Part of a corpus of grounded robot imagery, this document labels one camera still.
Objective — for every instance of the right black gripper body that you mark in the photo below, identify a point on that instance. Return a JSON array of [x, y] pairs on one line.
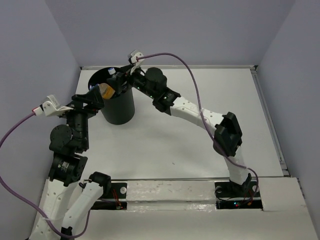
[[138, 80]]

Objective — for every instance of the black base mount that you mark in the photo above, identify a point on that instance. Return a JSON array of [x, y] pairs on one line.
[[114, 200], [228, 199]]

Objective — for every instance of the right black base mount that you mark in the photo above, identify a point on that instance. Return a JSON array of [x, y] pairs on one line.
[[228, 199]]

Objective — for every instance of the clear bottle black label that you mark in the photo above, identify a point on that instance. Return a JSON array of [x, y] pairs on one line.
[[112, 72]]

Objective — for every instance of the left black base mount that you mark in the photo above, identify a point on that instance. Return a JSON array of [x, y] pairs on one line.
[[114, 200]]

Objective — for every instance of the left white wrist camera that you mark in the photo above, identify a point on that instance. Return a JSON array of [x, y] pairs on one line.
[[50, 107]]

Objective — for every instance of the black cylindrical bin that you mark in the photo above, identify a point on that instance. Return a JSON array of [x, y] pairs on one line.
[[120, 108]]

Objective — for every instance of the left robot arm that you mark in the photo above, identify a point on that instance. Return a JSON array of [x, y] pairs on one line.
[[67, 201]]

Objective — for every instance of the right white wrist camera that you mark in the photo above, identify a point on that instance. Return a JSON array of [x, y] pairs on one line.
[[135, 60]]

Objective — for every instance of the aluminium rail right edge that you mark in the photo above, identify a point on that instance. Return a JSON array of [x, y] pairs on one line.
[[276, 143]]

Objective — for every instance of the clear tape strip front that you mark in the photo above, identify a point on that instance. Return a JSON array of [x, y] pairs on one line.
[[170, 195]]

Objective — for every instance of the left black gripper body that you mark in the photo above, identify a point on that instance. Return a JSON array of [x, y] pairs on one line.
[[79, 117]]

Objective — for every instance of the orange bottle blue label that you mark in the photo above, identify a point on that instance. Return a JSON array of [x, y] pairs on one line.
[[106, 91]]

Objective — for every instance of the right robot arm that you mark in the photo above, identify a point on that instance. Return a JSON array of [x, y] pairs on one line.
[[223, 128]]

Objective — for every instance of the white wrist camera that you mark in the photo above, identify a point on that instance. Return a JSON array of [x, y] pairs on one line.
[[135, 60], [50, 107]]

